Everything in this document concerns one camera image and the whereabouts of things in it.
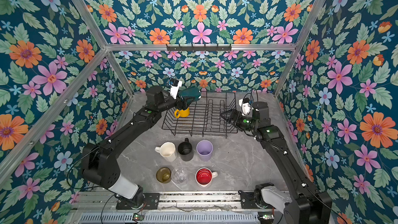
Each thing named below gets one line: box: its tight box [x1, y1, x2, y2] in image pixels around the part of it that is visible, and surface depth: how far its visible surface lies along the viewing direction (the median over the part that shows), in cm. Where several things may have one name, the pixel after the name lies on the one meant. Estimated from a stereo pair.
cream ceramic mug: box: [154, 141, 178, 163], surface depth 84 cm
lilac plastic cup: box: [196, 139, 214, 162], surface depth 82 cm
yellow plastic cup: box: [174, 106, 191, 119], surface depth 103 cm
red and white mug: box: [194, 166, 219, 188], surface depth 77 cm
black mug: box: [177, 137, 194, 162], surface depth 86 cm
